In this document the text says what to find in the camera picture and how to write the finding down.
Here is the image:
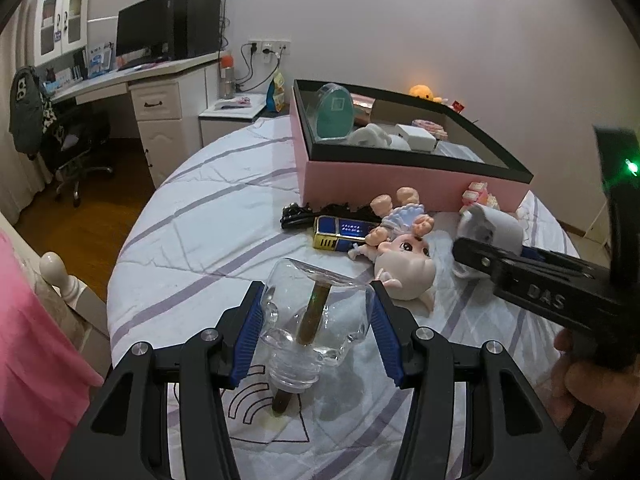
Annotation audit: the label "pink box with black rim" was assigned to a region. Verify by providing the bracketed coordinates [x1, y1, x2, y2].
[291, 79, 535, 212]

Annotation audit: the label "white wall outlet strip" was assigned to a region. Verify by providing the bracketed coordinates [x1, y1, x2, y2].
[248, 37, 291, 53]

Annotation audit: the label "white round figurine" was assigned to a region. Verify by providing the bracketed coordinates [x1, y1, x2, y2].
[345, 122, 406, 150]

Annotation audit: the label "water bottle with orange cap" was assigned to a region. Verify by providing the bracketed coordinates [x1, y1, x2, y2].
[218, 51, 237, 100]

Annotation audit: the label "blue desk box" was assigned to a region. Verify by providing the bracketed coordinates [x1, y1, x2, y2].
[87, 42, 115, 78]

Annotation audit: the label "grey jacket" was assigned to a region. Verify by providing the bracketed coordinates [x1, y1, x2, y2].
[9, 66, 51, 161]

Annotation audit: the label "person's right hand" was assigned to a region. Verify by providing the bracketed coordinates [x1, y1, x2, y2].
[554, 330, 640, 441]

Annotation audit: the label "small white box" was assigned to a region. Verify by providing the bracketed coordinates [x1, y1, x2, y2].
[396, 122, 437, 152]

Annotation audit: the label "white hutch cabinet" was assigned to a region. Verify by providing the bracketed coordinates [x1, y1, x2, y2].
[34, 0, 91, 66]

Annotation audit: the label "clear rectangular box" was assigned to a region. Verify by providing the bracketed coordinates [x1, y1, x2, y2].
[434, 140, 486, 163]

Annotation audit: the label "black office chair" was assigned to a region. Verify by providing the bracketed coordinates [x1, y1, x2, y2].
[37, 105, 115, 208]

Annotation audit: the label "clear glass bottle with stick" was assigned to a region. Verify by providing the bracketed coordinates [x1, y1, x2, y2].
[260, 258, 376, 418]

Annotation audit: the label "pink blanket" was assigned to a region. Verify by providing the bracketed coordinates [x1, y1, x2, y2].
[0, 230, 106, 480]

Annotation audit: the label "pink toy blocks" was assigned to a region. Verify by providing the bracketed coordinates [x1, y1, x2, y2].
[461, 181, 501, 212]

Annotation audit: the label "teal oval clear case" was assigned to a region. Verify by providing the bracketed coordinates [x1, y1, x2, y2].
[314, 82, 355, 140]

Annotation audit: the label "blue and gold lighter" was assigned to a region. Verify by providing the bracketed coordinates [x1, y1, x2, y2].
[313, 215, 382, 253]

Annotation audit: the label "white bed frame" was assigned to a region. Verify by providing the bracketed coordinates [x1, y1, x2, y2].
[0, 210, 111, 351]

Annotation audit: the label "white desk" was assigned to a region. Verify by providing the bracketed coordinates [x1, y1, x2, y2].
[50, 50, 226, 188]

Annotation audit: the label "pink round case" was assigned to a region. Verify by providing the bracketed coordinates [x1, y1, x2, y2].
[412, 118, 449, 142]

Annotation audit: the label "cream curtain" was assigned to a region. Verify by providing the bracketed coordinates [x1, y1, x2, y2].
[0, 30, 56, 226]

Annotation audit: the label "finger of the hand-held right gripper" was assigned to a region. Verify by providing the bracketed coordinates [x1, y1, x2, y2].
[452, 237, 531, 291]
[520, 244, 566, 268]

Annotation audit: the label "pink-haired doll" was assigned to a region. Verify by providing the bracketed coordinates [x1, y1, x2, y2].
[348, 186, 436, 311]

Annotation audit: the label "black computer tower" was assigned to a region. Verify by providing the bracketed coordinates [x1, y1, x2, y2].
[172, 0, 222, 58]

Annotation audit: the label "blue and yellow snack bag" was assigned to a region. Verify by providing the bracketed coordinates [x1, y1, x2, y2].
[266, 71, 287, 112]

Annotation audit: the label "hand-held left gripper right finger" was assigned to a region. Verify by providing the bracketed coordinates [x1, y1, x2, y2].
[370, 281, 576, 480]

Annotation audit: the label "black computer monitor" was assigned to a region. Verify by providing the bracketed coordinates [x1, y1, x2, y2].
[115, 0, 178, 61]

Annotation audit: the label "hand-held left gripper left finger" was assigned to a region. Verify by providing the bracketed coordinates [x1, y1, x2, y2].
[52, 281, 266, 480]

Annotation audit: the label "orange octopus plush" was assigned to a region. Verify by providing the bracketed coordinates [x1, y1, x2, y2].
[409, 84, 443, 106]

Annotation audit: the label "striped white tablecloth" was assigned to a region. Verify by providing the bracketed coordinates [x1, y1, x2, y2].
[106, 116, 581, 480]

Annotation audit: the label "white side cabinet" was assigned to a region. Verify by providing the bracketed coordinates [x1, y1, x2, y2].
[198, 92, 293, 148]

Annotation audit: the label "black power cable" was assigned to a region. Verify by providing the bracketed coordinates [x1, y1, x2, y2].
[235, 42, 258, 88]

